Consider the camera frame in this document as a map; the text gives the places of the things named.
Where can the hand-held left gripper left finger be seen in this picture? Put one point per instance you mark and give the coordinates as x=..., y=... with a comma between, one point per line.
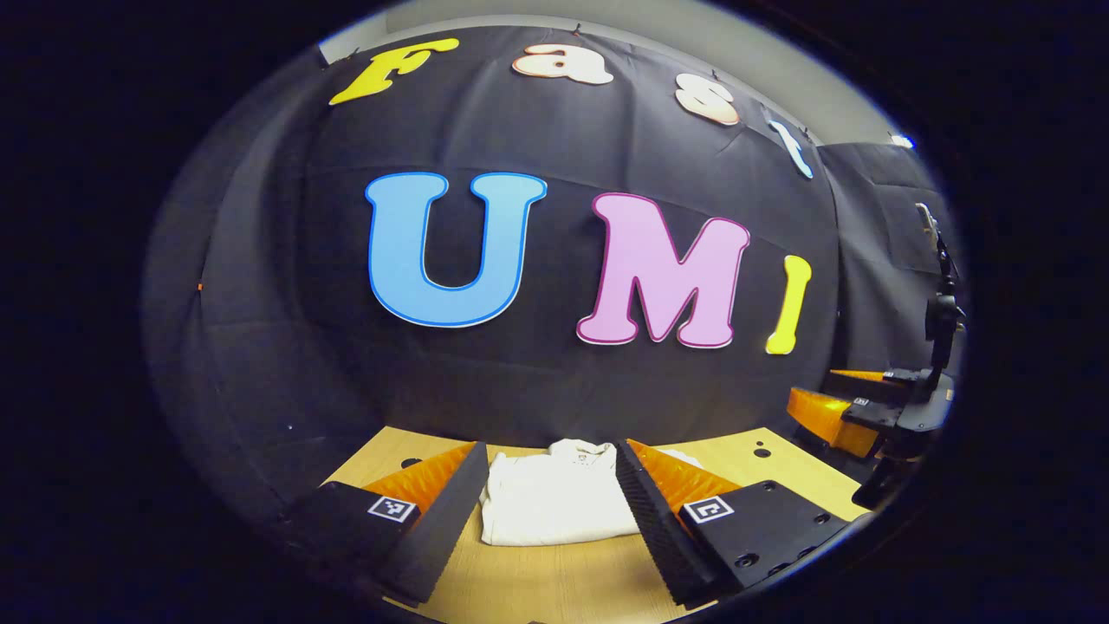
x=446, y=529

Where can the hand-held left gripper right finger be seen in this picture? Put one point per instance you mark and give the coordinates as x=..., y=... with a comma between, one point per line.
x=654, y=529

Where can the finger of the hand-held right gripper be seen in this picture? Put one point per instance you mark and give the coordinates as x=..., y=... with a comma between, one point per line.
x=871, y=383
x=827, y=420

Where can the cream button shirt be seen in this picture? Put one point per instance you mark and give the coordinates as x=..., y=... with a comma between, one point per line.
x=554, y=503

